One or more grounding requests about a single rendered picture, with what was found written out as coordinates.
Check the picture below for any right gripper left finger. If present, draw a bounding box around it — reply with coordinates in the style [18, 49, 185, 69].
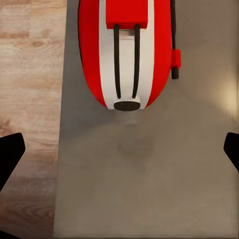
[0, 132, 25, 191]

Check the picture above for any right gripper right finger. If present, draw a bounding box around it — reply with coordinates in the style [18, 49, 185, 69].
[224, 132, 239, 171]

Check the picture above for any radio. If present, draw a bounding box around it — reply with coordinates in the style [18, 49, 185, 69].
[78, 0, 181, 111]

